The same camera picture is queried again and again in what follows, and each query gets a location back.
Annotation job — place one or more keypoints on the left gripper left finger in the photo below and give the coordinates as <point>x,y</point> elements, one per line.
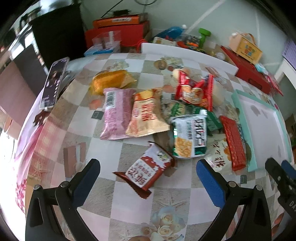
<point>42,223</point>

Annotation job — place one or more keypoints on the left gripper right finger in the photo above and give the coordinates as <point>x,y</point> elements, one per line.
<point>254,222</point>

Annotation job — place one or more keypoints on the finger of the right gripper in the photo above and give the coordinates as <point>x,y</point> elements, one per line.
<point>285,185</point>
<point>289,170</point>

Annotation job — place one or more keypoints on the red patterned wafer packet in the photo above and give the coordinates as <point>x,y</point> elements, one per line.
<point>234,142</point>

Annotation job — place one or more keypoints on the white orange snack packet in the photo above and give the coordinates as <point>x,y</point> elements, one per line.
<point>218,156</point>

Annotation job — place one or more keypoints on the red white snack packet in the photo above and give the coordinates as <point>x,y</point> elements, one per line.
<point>144,172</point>

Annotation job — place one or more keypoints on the dark green snack packet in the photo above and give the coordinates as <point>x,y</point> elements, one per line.
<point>213,123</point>

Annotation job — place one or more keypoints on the white green cracker packet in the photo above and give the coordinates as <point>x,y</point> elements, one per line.
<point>190,135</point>

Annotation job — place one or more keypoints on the pink snack packet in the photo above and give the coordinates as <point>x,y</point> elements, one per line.
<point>117,113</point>

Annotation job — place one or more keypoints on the red peanut snack bag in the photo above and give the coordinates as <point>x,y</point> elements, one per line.
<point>197,93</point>

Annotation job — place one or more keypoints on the beige swiss roll packet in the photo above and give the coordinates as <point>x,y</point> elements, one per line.
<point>146,118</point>

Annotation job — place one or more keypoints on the yellow cake packet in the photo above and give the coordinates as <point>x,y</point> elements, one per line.
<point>113,79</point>

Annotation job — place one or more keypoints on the green cow biscuit packet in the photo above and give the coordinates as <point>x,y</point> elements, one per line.
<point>171,108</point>

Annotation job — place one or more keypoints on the round bun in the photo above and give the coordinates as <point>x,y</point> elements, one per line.
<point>218,94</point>

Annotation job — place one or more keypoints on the teal rimmed white tray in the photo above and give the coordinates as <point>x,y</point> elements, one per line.
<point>263,130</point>

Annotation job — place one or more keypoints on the red patterned pouch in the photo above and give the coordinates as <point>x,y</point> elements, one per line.
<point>275,88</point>

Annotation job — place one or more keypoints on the large red gift box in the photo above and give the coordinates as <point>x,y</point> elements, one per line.
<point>248,72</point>

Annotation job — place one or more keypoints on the wet wipes pack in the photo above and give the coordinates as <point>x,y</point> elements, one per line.
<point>260,68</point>

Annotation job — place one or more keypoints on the clear bottle white cap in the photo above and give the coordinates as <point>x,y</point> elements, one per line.
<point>221,55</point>

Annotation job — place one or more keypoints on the smartphone on stand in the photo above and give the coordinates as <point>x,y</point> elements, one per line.
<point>51,87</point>

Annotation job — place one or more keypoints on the cardboard toy box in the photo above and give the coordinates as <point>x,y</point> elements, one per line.
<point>211,48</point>

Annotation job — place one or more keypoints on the green dumbbell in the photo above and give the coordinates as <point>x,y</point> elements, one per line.
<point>203,35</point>

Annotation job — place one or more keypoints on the toy pile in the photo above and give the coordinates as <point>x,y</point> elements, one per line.
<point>190,42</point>

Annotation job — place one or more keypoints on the clear plastic box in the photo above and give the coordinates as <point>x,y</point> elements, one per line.
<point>102,43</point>

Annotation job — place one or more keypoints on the black television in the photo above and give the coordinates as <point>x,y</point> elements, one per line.
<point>59,34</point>

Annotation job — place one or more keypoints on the blue water bottle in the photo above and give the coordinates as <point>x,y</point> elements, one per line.
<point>172,33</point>

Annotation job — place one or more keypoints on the card game box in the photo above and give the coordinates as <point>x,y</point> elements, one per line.
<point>162,41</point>

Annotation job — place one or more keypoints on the orange flat box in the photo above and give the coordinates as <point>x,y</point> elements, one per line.
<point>120,20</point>

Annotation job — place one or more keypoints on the red box stack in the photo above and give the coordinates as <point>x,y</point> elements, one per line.
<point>130,34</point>

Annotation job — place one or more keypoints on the yellow wooden handle box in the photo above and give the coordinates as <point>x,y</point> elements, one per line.
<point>244,45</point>

